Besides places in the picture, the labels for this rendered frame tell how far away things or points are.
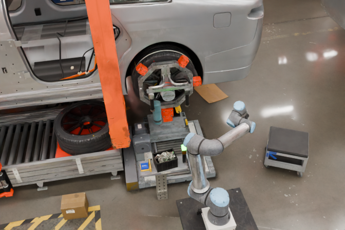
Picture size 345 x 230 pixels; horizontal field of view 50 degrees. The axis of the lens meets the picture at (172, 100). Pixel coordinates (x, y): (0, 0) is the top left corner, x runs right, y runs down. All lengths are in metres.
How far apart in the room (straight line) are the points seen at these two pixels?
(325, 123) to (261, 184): 1.28
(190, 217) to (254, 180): 0.97
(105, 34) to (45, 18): 2.55
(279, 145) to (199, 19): 1.49
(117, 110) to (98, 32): 0.77
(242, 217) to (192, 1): 1.92
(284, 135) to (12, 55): 2.76
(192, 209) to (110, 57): 1.48
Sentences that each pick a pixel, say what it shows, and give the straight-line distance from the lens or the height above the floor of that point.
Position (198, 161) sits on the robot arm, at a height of 1.01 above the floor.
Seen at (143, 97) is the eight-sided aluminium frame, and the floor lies 0.76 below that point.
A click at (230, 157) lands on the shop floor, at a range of 4.16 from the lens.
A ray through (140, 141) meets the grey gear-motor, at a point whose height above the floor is 0.40.
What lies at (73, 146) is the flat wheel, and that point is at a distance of 3.83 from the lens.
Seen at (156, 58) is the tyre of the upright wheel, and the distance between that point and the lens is 3.58.
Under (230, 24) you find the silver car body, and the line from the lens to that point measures 3.59.
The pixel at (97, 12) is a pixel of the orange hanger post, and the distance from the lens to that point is 2.76.
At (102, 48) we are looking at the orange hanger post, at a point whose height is 1.62.
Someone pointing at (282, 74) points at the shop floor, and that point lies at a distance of 5.50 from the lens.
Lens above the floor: 3.06
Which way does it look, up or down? 39 degrees down
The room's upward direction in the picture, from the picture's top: 2 degrees counter-clockwise
